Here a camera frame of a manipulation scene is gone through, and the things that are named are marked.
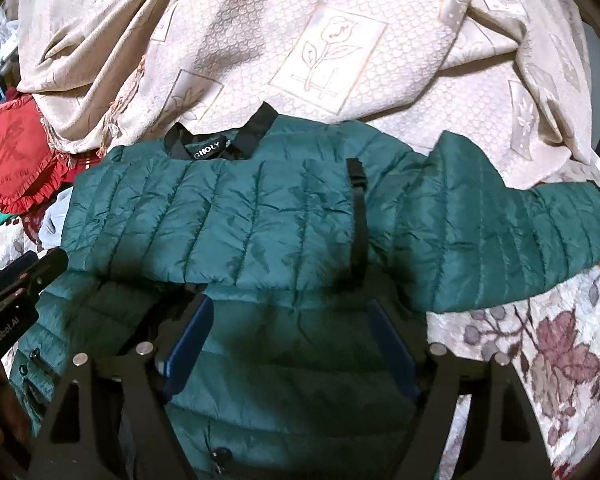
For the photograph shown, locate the red ruffled pillow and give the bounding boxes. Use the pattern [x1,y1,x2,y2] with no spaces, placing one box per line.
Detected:
[0,92,78,216]

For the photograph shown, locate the beige embossed blanket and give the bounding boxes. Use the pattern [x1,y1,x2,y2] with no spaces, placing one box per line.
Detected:
[2,0,598,191]

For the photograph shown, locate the clear plastic bag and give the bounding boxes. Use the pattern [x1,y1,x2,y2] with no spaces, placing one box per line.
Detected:
[0,2,23,73]

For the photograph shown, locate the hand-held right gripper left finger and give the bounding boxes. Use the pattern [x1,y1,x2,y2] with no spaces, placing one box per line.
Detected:
[27,292,216,480]

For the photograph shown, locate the pale blue cloth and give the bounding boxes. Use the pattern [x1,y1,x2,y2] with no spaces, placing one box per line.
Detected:
[37,190,76,251]

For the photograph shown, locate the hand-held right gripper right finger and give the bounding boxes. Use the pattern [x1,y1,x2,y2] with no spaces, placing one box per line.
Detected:
[366,299,554,480]

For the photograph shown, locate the green puffer jacket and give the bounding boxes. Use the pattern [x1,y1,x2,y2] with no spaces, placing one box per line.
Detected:
[7,101,600,480]

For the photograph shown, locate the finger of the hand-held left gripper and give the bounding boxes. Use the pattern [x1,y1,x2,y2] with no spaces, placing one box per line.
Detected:
[0,247,70,311]

